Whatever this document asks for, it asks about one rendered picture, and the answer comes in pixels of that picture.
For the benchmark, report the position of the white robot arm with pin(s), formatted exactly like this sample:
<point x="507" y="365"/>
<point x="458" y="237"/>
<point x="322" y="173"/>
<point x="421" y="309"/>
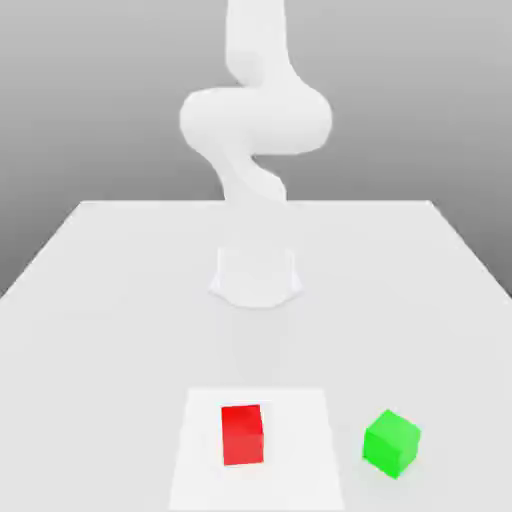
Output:
<point x="256" y="120"/>

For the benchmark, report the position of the small red cube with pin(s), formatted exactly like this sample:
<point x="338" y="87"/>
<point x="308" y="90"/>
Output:
<point x="242" y="436"/>

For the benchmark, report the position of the small green cube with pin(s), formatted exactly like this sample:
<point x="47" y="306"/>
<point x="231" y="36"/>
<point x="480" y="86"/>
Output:
<point x="391" y="444"/>

